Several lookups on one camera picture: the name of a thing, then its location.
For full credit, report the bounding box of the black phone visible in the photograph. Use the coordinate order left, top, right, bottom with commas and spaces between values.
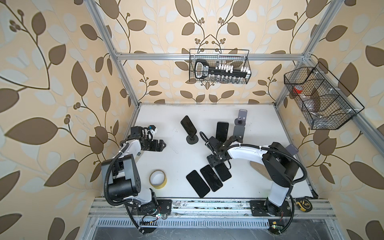
181, 116, 197, 138
215, 163, 232, 182
186, 170, 211, 198
216, 122, 229, 143
200, 165, 223, 192

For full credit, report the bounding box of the phone stand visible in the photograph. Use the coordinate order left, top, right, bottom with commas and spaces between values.
233, 125, 245, 143
286, 144, 299, 156
186, 135, 199, 145

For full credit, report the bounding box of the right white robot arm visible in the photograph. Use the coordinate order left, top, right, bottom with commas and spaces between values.
200, 132, 308, 216

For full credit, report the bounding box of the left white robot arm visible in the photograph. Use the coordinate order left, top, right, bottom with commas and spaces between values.
101, 139, 167, 215

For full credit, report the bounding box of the brown cork oval pad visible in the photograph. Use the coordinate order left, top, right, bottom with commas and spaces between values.
250, 162, 272, 181

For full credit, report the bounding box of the yellow tape roll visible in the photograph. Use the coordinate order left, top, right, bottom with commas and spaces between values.
149, 170, 168, 189

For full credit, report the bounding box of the yellow black tape measure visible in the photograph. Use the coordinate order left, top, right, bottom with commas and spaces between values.
296, 198, 313, 213

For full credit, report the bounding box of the red cap plastic bottle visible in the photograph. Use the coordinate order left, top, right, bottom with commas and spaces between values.
293, 85, 313, 106

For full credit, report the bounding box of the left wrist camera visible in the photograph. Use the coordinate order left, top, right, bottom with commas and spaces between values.
128, 125, 157, 142

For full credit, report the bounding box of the black handled tool in basket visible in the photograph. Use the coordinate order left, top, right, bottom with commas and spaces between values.
193, 60, 252, 79

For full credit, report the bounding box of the back wire basket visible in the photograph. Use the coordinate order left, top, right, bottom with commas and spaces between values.
189, 48, 252, 85

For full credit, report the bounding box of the side wire basket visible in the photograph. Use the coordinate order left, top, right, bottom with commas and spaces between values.
284, 62, 365, 130

